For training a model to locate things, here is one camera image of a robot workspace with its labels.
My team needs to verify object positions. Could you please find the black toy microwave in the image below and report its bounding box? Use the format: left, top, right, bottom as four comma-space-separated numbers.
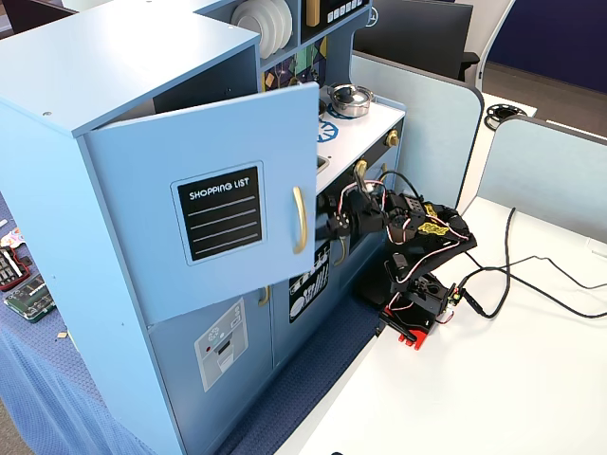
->
301, 0, 372, 43

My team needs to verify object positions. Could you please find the gold shopping list door handle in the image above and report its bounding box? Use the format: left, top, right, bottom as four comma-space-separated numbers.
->
291, 186, 309, 256

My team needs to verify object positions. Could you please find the dark brown desk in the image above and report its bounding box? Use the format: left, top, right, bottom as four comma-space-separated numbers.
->
0, 0, 80, 42

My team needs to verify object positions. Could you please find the black cable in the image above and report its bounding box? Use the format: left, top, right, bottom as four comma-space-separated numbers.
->
462, 207, 518, 319
464, 250, 607, 319
459, 255, 607, 290

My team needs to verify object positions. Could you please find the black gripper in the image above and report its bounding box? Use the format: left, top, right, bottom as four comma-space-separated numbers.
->
315, 189, 388, 244

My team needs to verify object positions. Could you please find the black filament spool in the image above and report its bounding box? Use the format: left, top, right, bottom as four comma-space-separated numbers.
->
483, 103, 528, 129

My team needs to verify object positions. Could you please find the colourful sticker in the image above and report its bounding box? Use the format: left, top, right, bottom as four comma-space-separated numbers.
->
0, 226, 26, 250

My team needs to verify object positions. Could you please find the steel toy pot with lid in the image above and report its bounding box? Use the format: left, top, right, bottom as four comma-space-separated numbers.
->
326, 83, 376, 119

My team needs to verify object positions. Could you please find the blue oven door with window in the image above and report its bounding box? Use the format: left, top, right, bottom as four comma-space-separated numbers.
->
374, 146, 403, 195

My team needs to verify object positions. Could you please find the blue dishwasher door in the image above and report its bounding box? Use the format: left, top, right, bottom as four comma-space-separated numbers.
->
272, 236, 352, 371

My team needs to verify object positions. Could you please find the black computer monitor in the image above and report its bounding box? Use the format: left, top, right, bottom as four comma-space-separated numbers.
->
353, 0, 481, 82

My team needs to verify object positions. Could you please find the red table clamp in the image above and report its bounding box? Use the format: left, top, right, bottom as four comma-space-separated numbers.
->
381, 305, 435, 352

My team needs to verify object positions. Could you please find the desk divider panel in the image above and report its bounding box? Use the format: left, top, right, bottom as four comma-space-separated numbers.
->
350, 50, 485, 214
473, 115, 607, 243

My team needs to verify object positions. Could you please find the red black bit set case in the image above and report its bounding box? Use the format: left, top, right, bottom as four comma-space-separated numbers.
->
0, 246, 32, 293

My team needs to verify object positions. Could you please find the white toy plate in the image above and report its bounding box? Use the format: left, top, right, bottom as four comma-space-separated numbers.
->
258, 0, 286, 56
279, 0, 294, 46
230, 0, 274, 59

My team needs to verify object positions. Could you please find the blue toy play kitchen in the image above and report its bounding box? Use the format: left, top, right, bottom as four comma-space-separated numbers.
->
0, 0, 408, 455

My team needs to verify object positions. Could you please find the blue ice dispenser fridge door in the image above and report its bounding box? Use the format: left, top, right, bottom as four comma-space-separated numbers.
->
145, 282, 276, 455

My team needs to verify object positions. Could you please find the blue shopping list fridge door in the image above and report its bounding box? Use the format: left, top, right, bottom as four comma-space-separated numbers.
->
83, 81, 320, 327

